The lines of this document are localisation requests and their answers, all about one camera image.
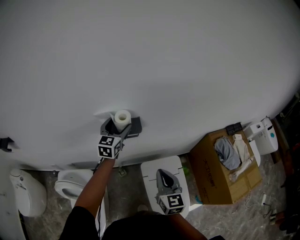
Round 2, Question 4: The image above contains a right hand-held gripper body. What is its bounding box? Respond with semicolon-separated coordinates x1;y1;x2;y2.
155;187;185;216

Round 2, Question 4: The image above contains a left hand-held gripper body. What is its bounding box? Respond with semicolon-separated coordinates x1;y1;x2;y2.
97;128;129;160

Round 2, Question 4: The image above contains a white toilet paper roll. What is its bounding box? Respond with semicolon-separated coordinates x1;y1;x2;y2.
93;109;132;133

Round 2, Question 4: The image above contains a person's left forearm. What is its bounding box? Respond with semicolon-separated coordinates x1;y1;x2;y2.
74;157;116;218

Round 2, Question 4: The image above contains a person's right forearm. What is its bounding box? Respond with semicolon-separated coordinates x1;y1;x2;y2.
167;212;207;240

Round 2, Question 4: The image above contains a white toilet with closed lid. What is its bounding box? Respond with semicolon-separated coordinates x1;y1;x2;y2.
140;155;190;219

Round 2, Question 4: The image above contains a white toilet with open lid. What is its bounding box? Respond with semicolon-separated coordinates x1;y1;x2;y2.
54;169;110;237

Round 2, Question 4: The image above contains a white urinal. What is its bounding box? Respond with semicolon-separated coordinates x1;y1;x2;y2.
9;168;48;218

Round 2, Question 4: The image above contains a white toilet seat device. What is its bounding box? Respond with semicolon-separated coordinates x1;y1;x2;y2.
243;117;279;166

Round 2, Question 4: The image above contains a brown cardboard box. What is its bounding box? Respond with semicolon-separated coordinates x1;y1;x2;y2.
189;129;263;205

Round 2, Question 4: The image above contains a person's black shirt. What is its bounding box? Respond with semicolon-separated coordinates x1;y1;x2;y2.
58;205;225;240

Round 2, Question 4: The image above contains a grey cloth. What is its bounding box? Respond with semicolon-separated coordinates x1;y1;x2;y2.
214;136;242;171

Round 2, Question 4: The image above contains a beige cloth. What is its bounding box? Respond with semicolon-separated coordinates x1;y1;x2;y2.
228;138;255;181

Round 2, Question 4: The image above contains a black flat case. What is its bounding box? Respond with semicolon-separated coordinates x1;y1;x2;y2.
225;122;243;135

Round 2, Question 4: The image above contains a white power cable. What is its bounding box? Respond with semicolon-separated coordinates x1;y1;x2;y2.
245;189;263;209

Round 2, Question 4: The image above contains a black floor cable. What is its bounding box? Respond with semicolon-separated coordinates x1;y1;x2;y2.
262;203;274;218

